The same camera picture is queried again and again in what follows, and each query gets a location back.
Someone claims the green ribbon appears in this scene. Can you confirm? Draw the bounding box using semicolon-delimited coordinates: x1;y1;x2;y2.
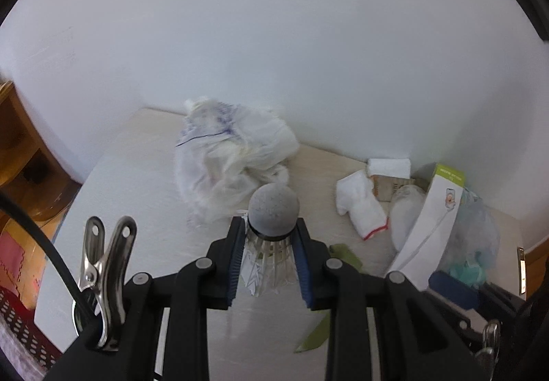
295;244;363;354

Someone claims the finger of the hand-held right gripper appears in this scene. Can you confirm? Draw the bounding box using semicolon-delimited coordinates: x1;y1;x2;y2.
429;269;485;311

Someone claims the wooden corner desk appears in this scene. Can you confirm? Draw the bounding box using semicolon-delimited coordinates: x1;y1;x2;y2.
0;81;82;231

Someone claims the white glove red cuff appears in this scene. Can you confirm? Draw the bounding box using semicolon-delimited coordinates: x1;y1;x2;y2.
335;172;390;241

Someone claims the black braided cable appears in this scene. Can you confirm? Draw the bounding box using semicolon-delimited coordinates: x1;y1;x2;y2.
0;192;95;322

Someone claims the white box green end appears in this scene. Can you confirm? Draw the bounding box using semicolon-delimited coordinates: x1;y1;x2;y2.
384;162;468;291

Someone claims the white plastic bag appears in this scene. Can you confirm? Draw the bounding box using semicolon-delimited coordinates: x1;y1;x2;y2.
174;97;301;227

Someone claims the white paper towel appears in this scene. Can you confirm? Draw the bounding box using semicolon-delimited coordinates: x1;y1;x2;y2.
366;158;412;180

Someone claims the wooden cabinet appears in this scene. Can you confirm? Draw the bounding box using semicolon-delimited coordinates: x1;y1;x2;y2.
524;235;549;266

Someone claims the brown polka dot blanket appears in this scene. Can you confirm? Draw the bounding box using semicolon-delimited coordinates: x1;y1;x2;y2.
0;287;58;371

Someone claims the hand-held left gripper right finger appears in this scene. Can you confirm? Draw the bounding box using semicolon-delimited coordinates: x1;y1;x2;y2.
294;218;477;381

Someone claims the smartphone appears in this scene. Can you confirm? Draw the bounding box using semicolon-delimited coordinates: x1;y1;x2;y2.
517;247;526;296

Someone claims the teal wet wipes packet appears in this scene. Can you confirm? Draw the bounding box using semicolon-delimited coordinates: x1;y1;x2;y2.
446;258;487;285

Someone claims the clear crumpled plastic bag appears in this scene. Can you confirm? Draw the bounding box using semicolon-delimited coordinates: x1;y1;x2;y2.
442;188;502;279

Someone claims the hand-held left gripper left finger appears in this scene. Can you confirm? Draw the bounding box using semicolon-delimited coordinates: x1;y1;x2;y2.
43;216;247;381

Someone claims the white feather shuttlecock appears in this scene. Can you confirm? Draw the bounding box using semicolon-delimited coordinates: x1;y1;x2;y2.
238;186;301;298

